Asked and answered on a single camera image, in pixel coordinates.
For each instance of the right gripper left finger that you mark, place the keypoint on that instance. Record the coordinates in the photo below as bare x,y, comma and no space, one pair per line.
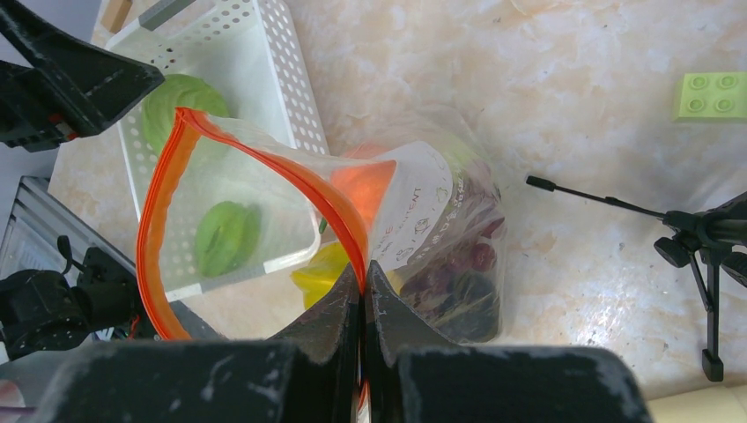
308,372

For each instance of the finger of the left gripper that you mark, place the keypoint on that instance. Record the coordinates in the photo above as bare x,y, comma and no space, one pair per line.
69,89

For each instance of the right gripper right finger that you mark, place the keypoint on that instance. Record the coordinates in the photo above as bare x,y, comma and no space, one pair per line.
415,374

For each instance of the yellow fruit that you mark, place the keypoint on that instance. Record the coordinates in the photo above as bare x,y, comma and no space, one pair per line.
316,279

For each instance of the red grape bunch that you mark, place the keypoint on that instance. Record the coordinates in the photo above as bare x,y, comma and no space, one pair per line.
445,255

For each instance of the clear zip bag orange zipper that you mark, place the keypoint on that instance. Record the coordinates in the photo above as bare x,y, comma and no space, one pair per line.
429,145

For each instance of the orange tangerine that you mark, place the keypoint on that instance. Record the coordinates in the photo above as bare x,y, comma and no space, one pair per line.
365,185

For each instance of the microphone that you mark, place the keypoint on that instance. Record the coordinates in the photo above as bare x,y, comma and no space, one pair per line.
705,242

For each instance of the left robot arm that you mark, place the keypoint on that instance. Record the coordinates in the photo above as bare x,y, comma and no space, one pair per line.
40,311

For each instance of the green pepper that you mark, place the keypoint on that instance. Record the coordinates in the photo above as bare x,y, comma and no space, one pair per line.
226,237

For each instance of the white plastic basket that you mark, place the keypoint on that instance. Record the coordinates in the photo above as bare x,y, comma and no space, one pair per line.
236,86

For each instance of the light green block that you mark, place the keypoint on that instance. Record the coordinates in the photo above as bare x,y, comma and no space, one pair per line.
711,97

